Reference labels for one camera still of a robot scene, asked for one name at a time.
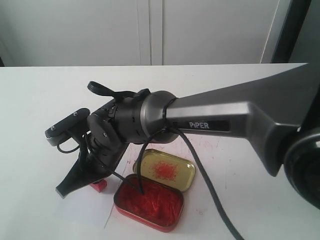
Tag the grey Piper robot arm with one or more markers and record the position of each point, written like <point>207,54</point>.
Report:
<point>279,115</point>

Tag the dark vertical post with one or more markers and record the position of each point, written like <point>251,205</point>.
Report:
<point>290,31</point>

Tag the gold tin lid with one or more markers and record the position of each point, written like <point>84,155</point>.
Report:
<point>167,169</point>

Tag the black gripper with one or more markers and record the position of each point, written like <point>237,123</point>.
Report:
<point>94,163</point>

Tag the red ink pad tin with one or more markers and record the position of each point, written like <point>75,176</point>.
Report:
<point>160,207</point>

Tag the red plastic stamp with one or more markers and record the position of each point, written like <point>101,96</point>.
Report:
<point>99,186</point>

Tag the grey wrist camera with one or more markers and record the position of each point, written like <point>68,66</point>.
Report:
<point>74,125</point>

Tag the white cabinet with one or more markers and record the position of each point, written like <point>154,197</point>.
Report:
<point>139,32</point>

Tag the white paper sheet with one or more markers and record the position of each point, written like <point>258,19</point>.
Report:
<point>86,205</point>

